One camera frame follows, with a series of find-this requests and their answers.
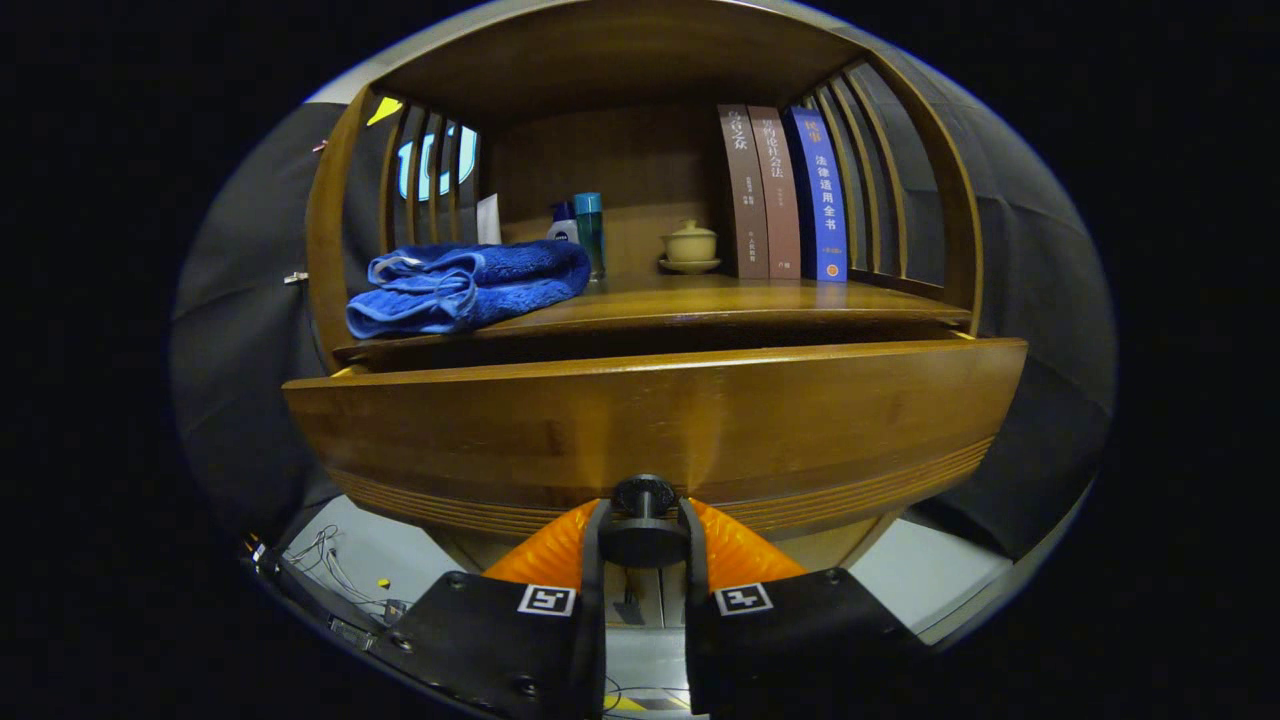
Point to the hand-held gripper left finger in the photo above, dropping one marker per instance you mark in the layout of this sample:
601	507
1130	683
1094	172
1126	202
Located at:
500	640

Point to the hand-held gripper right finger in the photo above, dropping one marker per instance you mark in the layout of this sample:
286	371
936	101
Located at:
790	640

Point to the wooden countertop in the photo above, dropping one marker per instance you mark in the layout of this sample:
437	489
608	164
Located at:
720	300

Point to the blue towel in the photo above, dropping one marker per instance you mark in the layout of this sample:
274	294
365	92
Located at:
480	290

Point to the beige lidded tea cup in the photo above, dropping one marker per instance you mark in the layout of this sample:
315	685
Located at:
690	245

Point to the white lotion bottle blue cap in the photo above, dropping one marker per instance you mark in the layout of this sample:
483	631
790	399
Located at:
563	232

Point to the teal clear bottle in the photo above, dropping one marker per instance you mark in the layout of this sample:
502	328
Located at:
590	230

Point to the white tube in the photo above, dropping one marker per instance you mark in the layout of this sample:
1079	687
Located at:
489	220

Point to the reddish brown book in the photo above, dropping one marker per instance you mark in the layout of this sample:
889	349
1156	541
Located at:
782	200

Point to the blue book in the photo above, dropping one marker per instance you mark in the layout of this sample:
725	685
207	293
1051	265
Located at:
822	200

